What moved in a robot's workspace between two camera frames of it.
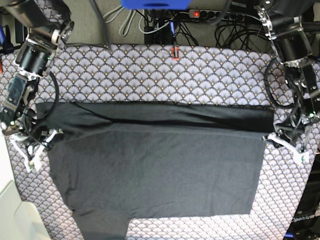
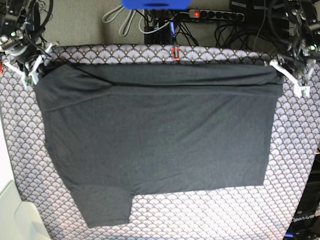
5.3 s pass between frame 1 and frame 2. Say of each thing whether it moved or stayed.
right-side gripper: moved
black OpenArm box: stayed
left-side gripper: moved
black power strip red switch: stayed
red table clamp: stayed
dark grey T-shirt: stayed
